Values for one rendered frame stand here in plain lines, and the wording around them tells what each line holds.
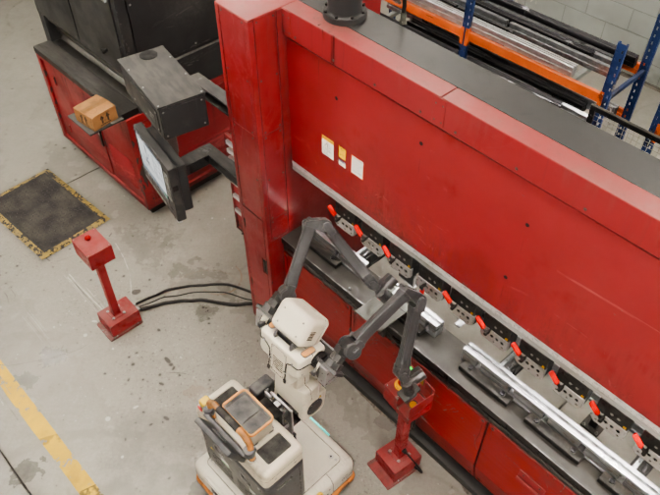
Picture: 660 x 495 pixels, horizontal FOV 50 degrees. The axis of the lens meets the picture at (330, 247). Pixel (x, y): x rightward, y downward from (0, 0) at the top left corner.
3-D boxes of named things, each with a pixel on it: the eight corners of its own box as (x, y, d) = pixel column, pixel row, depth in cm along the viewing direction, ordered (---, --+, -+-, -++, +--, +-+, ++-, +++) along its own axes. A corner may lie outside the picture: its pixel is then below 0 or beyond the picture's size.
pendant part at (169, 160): (144, 176, 399) (132, 124, 373) (164, 168, 403) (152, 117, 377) (178, 223, 373) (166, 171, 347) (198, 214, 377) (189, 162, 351)
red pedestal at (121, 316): (96, 324, 482) (63, 240, 421) (128, 304, 493) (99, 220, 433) (111, 342, 471) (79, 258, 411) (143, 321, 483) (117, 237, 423)
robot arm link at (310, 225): (303, 210, 337) (307, 214, 327) (330, 218, 341) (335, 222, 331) (274, 297, 343) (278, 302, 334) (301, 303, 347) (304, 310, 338)
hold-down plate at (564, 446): (522, 421, 333) (523, 417, 331) (529, 414, 336) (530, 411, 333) (577, 465, 318) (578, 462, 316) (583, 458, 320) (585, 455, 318)
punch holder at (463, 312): (447, 308, 341) (451, 287, 329) (458, 300, 345) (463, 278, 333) (470, 327, 334) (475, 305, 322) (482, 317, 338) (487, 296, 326)
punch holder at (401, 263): (387, 263, 362) (389, 242, 350) (399, 255, 366) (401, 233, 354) (409, 280, 354) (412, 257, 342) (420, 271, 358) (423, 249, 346)
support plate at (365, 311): (355, 311, 364) (355, 310, 363) (390, 285, 376) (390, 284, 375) (379, 332, 354) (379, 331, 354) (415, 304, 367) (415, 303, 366)
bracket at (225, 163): (177, 168, 419) (175, 159, 414) (210, 150, 430) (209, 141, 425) (217, 202, 399) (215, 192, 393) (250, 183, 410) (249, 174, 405)
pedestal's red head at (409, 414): (382, 397, 367) (384, 377, 354) (406, 381, 373) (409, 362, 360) (407, 424, 356) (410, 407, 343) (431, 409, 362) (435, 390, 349)
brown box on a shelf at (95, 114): (67, 117, 480) (62, 101, 471) (100, 101, 493) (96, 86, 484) (90, 137, 466) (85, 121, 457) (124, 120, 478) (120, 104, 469)
